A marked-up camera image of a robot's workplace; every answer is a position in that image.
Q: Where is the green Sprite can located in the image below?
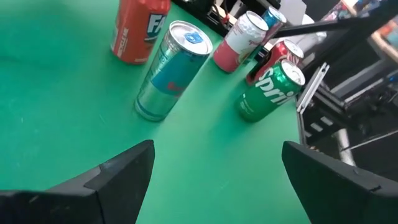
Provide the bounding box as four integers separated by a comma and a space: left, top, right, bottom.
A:
233, 58, 307, 123

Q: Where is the red white-patterned soda can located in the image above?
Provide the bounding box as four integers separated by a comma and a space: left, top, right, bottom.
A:
245, 39, 305, 85

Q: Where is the pink and white soda can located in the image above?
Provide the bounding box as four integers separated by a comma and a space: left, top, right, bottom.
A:
212, 11, 270, 74

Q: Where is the grey metal tube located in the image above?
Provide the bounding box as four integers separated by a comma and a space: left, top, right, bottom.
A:
333, 127, 358, 167

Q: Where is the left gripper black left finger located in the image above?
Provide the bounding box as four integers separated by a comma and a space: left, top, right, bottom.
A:
0, 139, 155, 224

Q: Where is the red Fanta can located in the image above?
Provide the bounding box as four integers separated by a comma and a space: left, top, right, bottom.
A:
110, 0, 172, 65

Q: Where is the white SA3 labelled box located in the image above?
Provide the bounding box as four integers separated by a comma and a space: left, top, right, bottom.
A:
278, 0, 315, 26

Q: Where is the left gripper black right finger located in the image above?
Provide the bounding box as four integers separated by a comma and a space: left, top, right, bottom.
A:
282, 141, 398, 224

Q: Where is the slim blue silver energy can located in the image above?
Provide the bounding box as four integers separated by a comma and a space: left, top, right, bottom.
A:
261, 6, 287, 44
134, 20, 214, 122

